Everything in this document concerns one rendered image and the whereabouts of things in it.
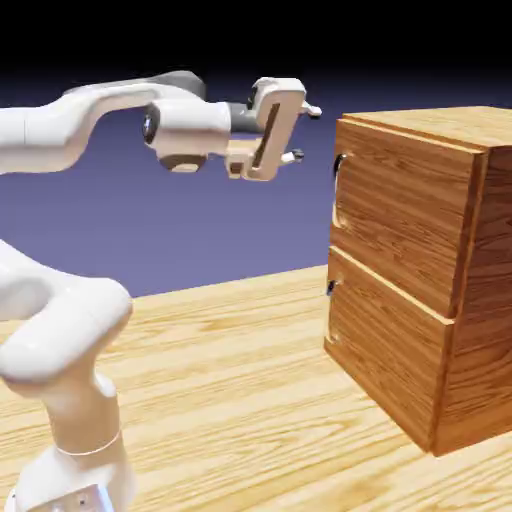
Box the large wooden cabinet door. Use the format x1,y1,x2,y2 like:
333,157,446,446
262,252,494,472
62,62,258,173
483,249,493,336
328,118,490,320

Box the light wood cabinet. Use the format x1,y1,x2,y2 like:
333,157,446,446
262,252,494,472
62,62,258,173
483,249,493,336
323,105,512,458

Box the small wooden cabinet door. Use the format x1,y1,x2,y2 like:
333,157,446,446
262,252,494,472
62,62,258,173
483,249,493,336
323,245,456,454

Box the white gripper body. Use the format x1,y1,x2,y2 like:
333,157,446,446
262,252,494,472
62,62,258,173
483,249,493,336
242,76,308,182

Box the short curved metal handle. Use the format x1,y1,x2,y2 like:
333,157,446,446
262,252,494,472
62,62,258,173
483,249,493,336
324,277,345,345

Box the long curved metal handle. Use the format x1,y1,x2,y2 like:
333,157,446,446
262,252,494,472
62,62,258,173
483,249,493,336
331,152,350,230

